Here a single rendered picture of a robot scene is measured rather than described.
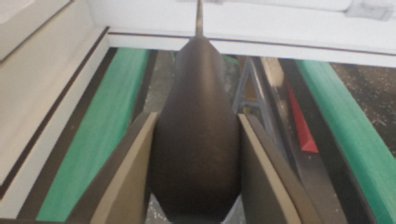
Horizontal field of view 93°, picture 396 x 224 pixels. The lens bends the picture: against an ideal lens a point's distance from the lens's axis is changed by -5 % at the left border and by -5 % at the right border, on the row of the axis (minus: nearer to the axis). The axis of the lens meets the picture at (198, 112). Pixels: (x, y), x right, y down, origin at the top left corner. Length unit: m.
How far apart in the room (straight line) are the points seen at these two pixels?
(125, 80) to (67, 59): 0.06
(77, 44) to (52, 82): 0.06
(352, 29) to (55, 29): 0.31
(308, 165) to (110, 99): 0.45
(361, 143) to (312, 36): 0.14
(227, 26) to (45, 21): 0.18
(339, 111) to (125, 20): 0.24
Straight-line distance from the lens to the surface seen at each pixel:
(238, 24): 0.25
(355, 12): 0.29
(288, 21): 0.26
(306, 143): 0.53
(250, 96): 1.06
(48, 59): 0.20
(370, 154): 0.21
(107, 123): 0.17
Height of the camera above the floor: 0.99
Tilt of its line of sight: 49 degrees down
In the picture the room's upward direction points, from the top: 6 degrees clockwise
